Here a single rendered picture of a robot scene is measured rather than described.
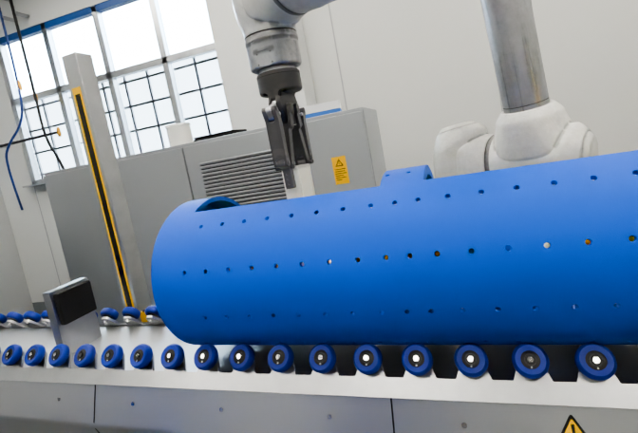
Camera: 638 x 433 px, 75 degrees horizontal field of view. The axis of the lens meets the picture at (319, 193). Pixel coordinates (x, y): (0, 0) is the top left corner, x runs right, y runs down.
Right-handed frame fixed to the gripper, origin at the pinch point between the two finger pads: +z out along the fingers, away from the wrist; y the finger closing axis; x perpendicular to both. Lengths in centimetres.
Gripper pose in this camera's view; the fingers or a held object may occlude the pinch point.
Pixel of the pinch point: (299, 187)
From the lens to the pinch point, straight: 73.4
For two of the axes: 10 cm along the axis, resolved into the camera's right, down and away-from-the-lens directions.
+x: 9.3, -1.3, -3.6
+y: -3.3, 1.7, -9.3
